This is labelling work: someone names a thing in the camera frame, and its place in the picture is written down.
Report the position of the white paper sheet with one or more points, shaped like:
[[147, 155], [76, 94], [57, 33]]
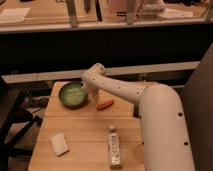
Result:
[[13, 15]]

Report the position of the orange carrot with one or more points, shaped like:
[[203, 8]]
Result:
[[105, 105]]

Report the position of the green ceramic bowl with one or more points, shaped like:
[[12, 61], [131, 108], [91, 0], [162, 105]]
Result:
[[73, 94]]

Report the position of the black chair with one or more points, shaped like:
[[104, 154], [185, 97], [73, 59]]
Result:
[[11, 112]]

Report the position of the clear plastic bottle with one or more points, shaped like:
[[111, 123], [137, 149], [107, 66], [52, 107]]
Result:
[[114, 148]]

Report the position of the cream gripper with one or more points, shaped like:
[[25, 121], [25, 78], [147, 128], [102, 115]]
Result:
[[94, 95]]

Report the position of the black rectangular block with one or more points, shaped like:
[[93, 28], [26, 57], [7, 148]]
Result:
[[136, 112]]

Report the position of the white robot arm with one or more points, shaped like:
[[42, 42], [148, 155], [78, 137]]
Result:
[[163, 125]]

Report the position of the white sponge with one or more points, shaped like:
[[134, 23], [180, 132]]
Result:
[[59, 144]]

